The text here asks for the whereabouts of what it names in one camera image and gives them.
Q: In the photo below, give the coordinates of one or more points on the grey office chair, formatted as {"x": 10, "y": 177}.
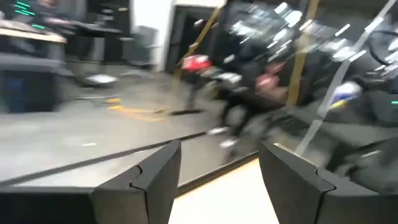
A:
{"x": 143, "y": 46}

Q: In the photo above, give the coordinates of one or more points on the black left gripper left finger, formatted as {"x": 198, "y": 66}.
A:
{"x": 149, "y": 193}

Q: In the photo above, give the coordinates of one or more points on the person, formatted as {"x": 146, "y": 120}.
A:
{"x": 248, "y": 84}
{"x": 51, "y": 12}

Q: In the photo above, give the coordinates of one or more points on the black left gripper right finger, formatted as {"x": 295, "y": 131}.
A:
{"x": 298, "y": 193}

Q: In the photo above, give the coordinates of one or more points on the wooden desk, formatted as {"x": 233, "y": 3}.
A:
{"x": 31, "y": 32}

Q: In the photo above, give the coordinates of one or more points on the red box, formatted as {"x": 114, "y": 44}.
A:
{"x": 196, "y": 63}

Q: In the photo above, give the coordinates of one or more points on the black doorway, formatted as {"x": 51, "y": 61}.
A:
{"x": 186, "y": 37}

